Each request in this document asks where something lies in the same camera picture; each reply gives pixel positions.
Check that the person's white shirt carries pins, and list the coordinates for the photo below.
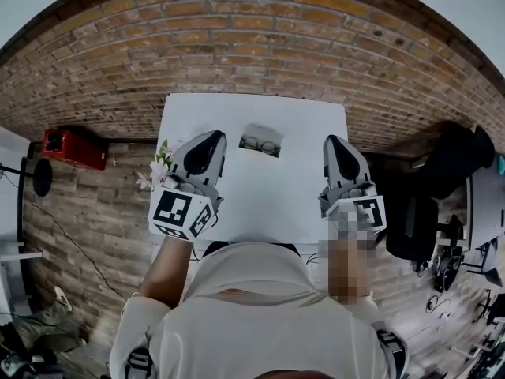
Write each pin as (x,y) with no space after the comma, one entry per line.
(252,322)

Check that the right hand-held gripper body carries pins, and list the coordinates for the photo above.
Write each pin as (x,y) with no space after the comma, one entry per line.
(369,213)

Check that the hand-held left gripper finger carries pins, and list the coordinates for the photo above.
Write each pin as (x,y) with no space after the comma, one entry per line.
(179,154)
(221,152)

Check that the black-framed glasses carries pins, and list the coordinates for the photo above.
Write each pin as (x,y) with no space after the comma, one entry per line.
(252,145)

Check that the person's left forearm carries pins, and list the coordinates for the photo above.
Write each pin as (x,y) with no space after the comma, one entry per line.
(167,271)

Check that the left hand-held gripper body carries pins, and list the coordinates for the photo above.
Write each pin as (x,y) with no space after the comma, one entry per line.
(173,211)

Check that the person's right forearm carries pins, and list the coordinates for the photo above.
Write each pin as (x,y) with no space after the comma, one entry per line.
(349,267)

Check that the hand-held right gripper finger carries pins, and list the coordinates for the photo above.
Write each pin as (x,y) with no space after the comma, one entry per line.
(327,160)
(360,162)

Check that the pink artificial flowers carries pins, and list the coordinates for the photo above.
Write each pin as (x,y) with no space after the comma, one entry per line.
(159,168)

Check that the black round stand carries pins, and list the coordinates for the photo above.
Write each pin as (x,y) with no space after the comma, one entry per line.
(42,178)

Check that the black chair base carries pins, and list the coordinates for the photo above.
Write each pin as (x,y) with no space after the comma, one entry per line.
(447,263)

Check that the black bag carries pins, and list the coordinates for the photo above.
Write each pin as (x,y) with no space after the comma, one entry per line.
(450,160)

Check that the white cabinet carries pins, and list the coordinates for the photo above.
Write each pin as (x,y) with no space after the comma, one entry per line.
(10,219)

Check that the red box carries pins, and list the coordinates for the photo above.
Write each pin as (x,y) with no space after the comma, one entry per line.
(79,152)

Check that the grey desk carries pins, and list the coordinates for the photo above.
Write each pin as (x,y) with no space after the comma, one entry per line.
(485,203)

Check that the black office chair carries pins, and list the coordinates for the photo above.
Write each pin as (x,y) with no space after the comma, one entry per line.
(412,227)

